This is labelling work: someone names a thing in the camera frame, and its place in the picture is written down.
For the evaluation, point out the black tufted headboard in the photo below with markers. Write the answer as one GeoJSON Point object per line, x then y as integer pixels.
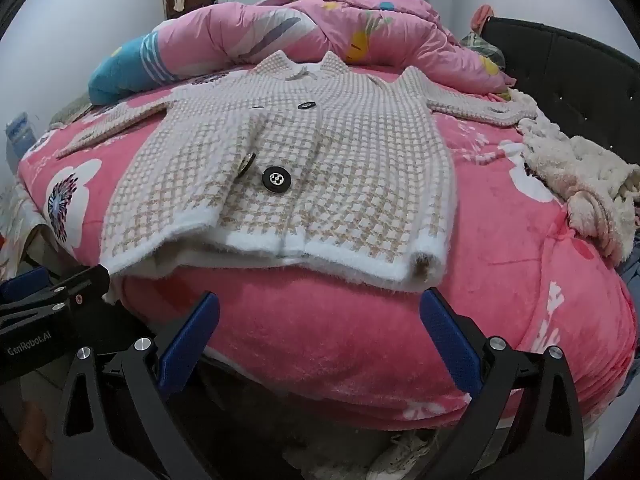
{"type": "Point", "coordinates": [575, 85]}

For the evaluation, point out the red cloth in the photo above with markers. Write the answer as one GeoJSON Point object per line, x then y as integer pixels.
{"type": "Point", "coordinates": [481, 16]}

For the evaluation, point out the beige white houndstooth coat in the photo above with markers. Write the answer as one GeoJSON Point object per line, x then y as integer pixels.
{"type": "Point", "coordinates": [325, 160]}

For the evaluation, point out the blue water bottle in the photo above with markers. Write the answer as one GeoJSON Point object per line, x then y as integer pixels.
{"type": "Point", "coordinates": [19, 135]}

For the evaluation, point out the green patterned cloth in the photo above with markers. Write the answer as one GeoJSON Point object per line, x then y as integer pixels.
{"type": "Point", "coordinates": [482, 47]}

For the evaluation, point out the pale patterned sheet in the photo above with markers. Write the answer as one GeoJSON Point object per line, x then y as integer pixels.
{"type": "Point", "coordinates": [20, 230]}

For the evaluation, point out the white sneaker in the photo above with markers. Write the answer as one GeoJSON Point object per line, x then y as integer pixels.
{"type": "Point", "coordinates": [400, 455]}

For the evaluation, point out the pink printed quilt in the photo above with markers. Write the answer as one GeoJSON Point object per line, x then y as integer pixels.
{"type": "Point", "coordinates": [225, 30]}

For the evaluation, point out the white fluffy garment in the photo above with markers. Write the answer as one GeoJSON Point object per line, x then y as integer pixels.
{"type": "Point", "coordinates": [585, 170]}

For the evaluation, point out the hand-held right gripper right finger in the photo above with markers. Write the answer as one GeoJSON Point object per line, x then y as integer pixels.
{"type": "Point", "coordinates": [450, 340]}

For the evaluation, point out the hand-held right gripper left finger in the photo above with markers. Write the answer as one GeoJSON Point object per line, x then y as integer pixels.
{"type": "Point", "coordinates": [187, 350]}

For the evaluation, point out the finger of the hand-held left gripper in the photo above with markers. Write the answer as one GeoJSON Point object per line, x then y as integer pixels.
{"type": "Point", "coordinates": [25, 285]}
{"type": "Point", "coordinates": [85, 282]}

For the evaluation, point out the pink floral fleece blanket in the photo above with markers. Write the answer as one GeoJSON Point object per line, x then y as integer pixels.
{"type": "Point", "coordinates": [350, 340]}

